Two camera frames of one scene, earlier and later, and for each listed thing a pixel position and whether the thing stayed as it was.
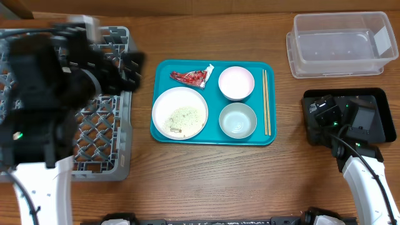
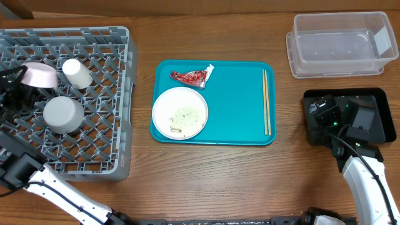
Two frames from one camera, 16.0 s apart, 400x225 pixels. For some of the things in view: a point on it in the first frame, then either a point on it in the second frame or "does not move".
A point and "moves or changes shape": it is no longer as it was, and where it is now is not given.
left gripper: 112,68 → 12,89
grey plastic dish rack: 103,129 does not move
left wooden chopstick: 266,131 does not move
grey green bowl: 237,120 moves or changes shape
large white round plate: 180,113 does not move
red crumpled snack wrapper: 197,78 does not move
